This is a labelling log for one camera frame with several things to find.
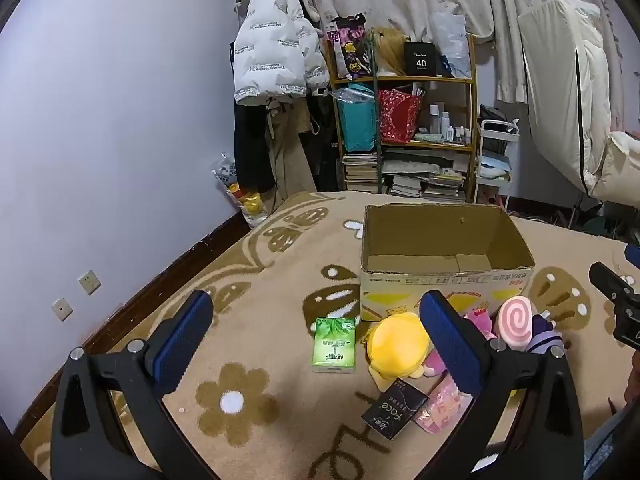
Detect plastic bag of toys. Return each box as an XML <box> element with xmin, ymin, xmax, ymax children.
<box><xmin>211</xmin><ymin>152</ymin><xmax>271</xmax><ymax>229</ymax></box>

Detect white folded duvet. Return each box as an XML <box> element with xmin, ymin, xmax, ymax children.
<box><xmin>517</xmin><ymin>0</ymin><xmax>627</xmax><ymax>202</ymax></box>

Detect light blue cloth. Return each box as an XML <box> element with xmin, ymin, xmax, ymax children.
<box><xmin>477</xmin><ymin>155</ymin><xmax>512</xmax><ymax>179</ymax></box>

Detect blonde wig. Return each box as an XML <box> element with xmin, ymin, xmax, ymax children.
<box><xmin>367</xmin><ymin>27</ymin><xmax>412</xmax><ymax>77</ymax></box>

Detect black bag on cart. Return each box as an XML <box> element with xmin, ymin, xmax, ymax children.
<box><xmin>479</xmin><ymin>104</ymin><xmax>519</xmax><ymax>125</ymax></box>

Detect pink swirl lollipop plush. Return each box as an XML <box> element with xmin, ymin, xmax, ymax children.
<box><xmin>494</xmin><ymin>296</ymin><xmax>536</xmax><ymax>352</ymax></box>

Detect purple plush toy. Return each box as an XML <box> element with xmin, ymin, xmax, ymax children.
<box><xmin>525</xmin><ymin>312</ymin><xmax>566</xmax><ymax>357</ymax></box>

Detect beige hanging trousers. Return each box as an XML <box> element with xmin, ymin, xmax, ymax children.
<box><xmin>266</xmin><ymin>99</ymin><xmax>319</xmax><ymax>211</ymax></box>

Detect red patterned bag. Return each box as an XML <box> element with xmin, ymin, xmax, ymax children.
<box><xmin>377</xmin><ymin>87</ymin><xmax>424</xmax><ymax>145</ymax></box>

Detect teal bag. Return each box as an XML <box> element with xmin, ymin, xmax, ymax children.
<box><xmin>334</xmin><ymin>85</ymin><xmax>379</xmax><ymax>154</ymax></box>

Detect white puffer jacket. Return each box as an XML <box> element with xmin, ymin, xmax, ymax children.
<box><xmin>233</xmin><ymin>0</ymin><xmax>331</xmax><ymax>107</ymax></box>

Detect pink furry plush toy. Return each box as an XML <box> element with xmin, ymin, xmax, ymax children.
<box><xmin>424</xmin><ymin>307</ymin><xmax>497</xmax><ymax>379</ymax></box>

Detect wooden shelf rack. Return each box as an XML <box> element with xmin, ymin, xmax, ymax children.
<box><xmin>324</xmin><ymin>34</ymin><xmax>479</xmax><ymax>204</ymax></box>

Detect black tissue pack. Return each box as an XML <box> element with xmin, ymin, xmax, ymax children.
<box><xmin>361</xmin><ymin>379</ymin><xmax>430</xmax><ymax>440</ymax></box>

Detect cream puffy pillow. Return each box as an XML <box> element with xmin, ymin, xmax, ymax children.
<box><xmin>589</xmin><ymin>131</ymin><xmax>640</xmax><ymax>207</ymax></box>

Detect black hanging garment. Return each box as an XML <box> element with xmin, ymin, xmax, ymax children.
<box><xmin>234</xmin><ymin>100</ymin><xmax>277</xmax><ymax>197</ymax></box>

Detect small black box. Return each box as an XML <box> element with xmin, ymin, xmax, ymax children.
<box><xmin>404</xmin><ymin>41</ymin><xmax>442</xmax><ymax>77</ymax></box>

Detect yellow plush toy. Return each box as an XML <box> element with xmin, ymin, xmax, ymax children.
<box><xmin>364</xmin><ymin>311</ymin><xmax>432</xmax><ymax>392</ymax></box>

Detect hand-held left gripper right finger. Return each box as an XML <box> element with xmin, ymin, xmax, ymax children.
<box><xmin>417</xmin><ymin>290</ymin><xmax>586</xmax><ymax>480</ymax></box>

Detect person's blue jeans leg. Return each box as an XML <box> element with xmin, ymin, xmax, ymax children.
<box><xmin>583</xmin><ymin>410</ymin><xmax>640</xmax><ymax>480</ymax></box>

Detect white trolley cart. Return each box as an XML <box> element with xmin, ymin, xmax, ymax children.
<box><xmin>473</xmin><ymin>118</ymin><xmax>521</xmax><ymax>212</ymax></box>

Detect beige flower-print blanket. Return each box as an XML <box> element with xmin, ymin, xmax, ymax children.
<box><xmin>20</xmin><ymin>190</ymin><xmax>640</xmax><ymax>480</ymax></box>

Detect row of cosmetic bottles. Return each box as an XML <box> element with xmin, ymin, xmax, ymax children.
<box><xmin>426</xmin><ymin>102</ymin><xmax>474</xmax><ymax>144</ymax></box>

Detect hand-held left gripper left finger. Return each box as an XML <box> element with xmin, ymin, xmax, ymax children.
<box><xmin>50</xmin><ymin>290</ymin><xmax>216</xmax><ymax>480</ymax></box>

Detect pile of assorted books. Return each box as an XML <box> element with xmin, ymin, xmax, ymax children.
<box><xmin>382</xmin><ymin>147</ymin><xmax>469</xmax><ymax>204</ymax></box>

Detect purple printed bag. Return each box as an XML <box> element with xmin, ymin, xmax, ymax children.
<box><xmin>327</xmin><ymin>16</ymin><xmax>374</xmax><ymax>81</ymax></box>

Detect clear plastic bag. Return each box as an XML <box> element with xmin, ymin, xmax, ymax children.
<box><xmin>430</xmin><ymin>10</ymin><xmax>473</xmax><ymax>79</ymax></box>

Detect pink plastic packet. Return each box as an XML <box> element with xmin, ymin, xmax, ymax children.
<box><xmin>414</xmin><ymin>372</ymin><xmax>474</xmax><ymax>435</ymax></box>

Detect green tissue pack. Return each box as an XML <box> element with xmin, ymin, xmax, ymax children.
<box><xmin>311</xmin><ymin>317</ymin><xmax>357</xmax><ymax>374</ymax></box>

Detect stack of brown books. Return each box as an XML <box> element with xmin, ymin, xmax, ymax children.
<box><xmin>342</xmin><ymin>151</ymin><xmax>381</xmax><ymax>193</ymax></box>

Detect cardboard box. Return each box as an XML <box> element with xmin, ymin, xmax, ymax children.
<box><xmin>360</xmin><ymin>203</ymin><xmax>536</xmax><ymax>322</ymax></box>

